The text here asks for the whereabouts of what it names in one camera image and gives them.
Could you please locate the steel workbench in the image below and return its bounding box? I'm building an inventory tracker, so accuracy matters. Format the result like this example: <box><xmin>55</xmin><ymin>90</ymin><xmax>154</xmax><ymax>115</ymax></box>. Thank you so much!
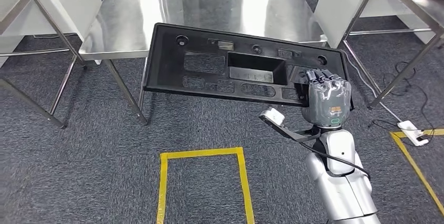
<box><xmin>79</xmin><ymin>0</ymin><xmax>328</xmax><ymax>126</ymax></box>

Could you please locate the black looped floor cable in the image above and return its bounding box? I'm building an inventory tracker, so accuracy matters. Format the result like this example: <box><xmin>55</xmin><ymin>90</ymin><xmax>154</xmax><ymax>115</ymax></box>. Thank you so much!
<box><xmin>383</xmin><ymin>61</ymin><xmax>436</xmax><ymax>147</ymax></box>

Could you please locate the white power strip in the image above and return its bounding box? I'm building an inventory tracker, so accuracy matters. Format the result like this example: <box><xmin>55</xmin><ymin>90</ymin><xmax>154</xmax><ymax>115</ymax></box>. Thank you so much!
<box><xmin>397</xmin><ymin>120</ymin><xmax>430</xmax><ymax>147</ymax></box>

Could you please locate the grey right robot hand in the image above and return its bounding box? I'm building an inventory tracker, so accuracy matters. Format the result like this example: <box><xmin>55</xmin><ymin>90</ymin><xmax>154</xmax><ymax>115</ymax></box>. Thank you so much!
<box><xmin>298</xmin><ymin>69</ymin><xmax>352</xmax><ymax>128</ymax></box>

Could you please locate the yellow floor tape rectangle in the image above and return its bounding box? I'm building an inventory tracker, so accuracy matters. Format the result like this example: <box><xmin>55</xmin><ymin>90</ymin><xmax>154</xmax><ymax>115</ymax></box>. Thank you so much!
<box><xmin>156</xmin><ymin>147</ymin><xmax>256</xmax><ymax>224</ymax></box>

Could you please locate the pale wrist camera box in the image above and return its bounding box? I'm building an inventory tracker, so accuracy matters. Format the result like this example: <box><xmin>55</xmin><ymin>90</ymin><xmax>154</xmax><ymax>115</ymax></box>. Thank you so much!
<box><xmin>260</xmin><ymin>107</ymin><xmax>286</xmax><ymax>126</ymax></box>

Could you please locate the black plastic panel part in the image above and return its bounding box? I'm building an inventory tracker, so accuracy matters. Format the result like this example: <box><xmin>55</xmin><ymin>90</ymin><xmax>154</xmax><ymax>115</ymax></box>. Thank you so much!
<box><xmin>142</xmin><ymin>22</ymin><xmax>354</xmax><ymax>110</ymax></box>

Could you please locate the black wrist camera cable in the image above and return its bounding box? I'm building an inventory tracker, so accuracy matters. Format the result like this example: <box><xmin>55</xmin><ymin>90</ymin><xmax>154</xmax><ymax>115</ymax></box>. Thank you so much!
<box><xmin>295</xmin><ymin>139</ymin><xmax>371</xmax><ymax>181</ymax></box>

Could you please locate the white floor cable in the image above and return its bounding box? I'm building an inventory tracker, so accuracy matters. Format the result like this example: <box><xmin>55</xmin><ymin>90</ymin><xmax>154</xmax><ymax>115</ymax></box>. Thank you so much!
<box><xmin>341</xmin><ymin>49</ymin><xmax>405</xmax><ymax>124</ymax></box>

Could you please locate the black camera bracket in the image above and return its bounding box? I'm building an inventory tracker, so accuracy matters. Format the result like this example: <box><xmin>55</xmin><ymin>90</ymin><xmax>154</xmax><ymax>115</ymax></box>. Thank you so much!
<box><xmin>258</xmin><ymin>116</ymin><xmax>321</xmax><ymax>143</ymax></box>

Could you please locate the yellow floor tape outline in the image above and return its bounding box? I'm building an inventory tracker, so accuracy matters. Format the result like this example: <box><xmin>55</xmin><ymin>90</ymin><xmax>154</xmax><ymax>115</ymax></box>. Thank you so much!
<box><xmin>389</xmin><ymin>128</ymin><xmax>444</xmax><ymax>218</ymax></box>

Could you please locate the white partition panel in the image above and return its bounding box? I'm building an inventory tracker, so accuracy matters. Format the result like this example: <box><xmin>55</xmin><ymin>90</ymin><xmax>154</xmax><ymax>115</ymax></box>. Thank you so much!
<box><xmin>0</xmin><ymin>0</ymin><xmax>103</xmax><ymax>69</ymax></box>
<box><xmin>314</xmin><ymin>0</ymin><xmax>444</xmax><ymax>49</ymax></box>

